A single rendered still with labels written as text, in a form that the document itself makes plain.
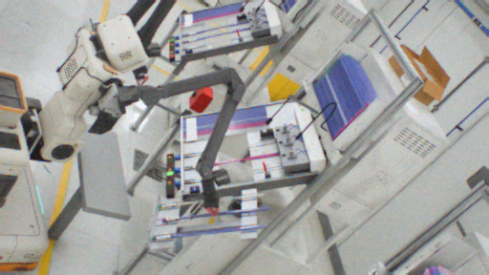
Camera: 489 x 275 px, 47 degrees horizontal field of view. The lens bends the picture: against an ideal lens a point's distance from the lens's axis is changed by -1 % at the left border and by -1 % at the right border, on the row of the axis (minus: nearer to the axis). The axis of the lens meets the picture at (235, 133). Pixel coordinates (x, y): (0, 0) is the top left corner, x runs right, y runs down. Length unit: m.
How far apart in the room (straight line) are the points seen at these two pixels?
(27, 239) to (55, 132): 0.58
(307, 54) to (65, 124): 2.17
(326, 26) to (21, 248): 2.51
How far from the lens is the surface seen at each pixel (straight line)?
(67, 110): 2.54
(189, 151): 3.18
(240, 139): 4.53
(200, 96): 3.73
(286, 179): 2.89
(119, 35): 2.38
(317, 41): 4.15
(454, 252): 2.18
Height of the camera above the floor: 2.38
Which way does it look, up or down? 27 degrees down
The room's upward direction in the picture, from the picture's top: 41 degrees clockwise
